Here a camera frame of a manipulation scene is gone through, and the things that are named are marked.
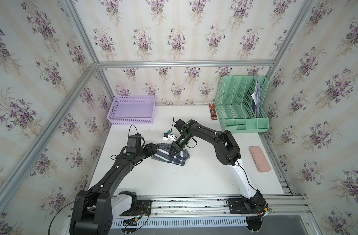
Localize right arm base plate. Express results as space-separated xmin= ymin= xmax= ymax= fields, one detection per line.
xmin=226 ymin=198 xmax=268 ymax=215

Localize purple perforated plastic basket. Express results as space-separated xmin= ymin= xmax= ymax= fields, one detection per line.
xmin=107 ymin=96 xmax=156 ymax=125

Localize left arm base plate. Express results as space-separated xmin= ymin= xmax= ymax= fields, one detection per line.
xmin=121 ymin=200 xmax=152 ymax=216

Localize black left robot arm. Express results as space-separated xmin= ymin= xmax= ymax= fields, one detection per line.
xmin=69 ymin=143 xmax=157 ymax=235

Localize aluminium rail frame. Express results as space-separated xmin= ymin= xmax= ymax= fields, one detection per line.
xmin=108 ymin=194 xmax=321 ymax=235

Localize pink flat case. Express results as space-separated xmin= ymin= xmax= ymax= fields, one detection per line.
xmin=249 ymin=146 xmax=271 ymax=173

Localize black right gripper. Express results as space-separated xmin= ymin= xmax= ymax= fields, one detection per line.
xmin=166 ymin=135 xmax=189 ymax=158

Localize green plastic file organizer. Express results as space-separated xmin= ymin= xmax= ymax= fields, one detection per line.
xmin=215 ymin=76 xmax=270 ymax=134

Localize white papers in organizer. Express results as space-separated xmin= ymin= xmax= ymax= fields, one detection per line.
xmin=251 ymin=74 xmax=261 ymax=118

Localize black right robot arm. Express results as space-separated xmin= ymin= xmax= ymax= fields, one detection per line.
xmin=169 ymin=119 xmax=268 ymax=215

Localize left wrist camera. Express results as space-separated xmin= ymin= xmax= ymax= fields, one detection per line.
xmin=126 ymin=133 xmax=143 ymax=153

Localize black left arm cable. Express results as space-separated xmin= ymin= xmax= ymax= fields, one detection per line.
xmin=48 ymin=193 xmax=91 ymax=235

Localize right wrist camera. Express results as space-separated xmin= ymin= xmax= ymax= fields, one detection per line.
xmin=174 ymin=119 xmax=194 ymax=133

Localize small brown box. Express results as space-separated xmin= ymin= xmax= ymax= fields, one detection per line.
xmin=208 ymin=102 xmax=218 ymax=121

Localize grey plaid pillowcase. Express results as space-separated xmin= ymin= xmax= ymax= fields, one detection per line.
xmin=151 ymin=143 xmax=190 ymax=166

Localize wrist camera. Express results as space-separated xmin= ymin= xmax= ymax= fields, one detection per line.
xmin=174 ymin=119 xmax=194 ymax=133
xmin=126 ymin=133 xmax=143 ymax=153

